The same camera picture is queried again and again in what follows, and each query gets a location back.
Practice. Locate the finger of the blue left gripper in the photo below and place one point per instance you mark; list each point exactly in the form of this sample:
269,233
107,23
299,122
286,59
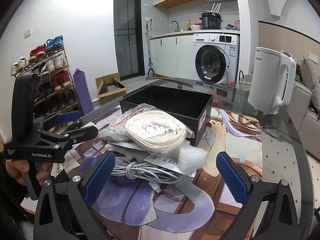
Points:
68,117

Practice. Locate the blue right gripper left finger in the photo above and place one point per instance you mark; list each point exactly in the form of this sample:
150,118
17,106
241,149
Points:
96,171

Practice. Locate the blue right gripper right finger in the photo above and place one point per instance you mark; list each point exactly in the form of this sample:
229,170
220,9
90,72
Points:
234,176

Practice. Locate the bubble wrap piece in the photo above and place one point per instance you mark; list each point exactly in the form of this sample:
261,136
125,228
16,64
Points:
191,158

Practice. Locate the silver medicine sachet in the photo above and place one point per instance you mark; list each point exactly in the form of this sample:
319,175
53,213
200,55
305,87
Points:
169,163

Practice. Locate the person's left hand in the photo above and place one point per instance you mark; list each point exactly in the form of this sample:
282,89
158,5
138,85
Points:
16,169

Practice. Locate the wooden shoe rack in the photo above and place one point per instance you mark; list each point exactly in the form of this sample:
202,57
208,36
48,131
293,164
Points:
57,92

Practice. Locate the purple rolled yoga mat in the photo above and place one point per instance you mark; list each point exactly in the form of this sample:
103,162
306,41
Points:
82,91

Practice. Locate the brown cardboard box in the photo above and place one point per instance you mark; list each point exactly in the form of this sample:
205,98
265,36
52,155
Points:
109,88

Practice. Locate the black framed glass door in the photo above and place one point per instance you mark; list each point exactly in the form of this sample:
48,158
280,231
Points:
128,38

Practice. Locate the black open cardboard box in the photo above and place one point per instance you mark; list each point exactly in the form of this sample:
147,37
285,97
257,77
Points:
191,108

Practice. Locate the grey sofa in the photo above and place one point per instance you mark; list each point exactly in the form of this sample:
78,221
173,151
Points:
304,118

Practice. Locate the white wicker basket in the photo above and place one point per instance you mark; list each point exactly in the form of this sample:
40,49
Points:
245,81

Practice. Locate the white electric kettle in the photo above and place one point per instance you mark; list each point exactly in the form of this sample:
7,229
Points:
272,81

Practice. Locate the white kitchen base cabinets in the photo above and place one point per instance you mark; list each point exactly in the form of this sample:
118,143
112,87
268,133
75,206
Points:
173,56

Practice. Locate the grey cushion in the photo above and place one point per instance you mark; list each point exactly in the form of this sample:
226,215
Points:
311,81

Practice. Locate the white front-load washing machine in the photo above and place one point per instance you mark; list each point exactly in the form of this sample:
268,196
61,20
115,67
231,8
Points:
216,57

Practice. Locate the yellow bottle on counter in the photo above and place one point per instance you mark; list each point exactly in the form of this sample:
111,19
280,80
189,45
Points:
188,26

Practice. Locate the pile of colourful clothes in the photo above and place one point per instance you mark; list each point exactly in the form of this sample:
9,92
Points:
234,26

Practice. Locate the black pressure cooker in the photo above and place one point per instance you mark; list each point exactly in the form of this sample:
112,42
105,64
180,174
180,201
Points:
210,20

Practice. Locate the white wifi router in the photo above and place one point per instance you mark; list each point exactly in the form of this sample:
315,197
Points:
215,8

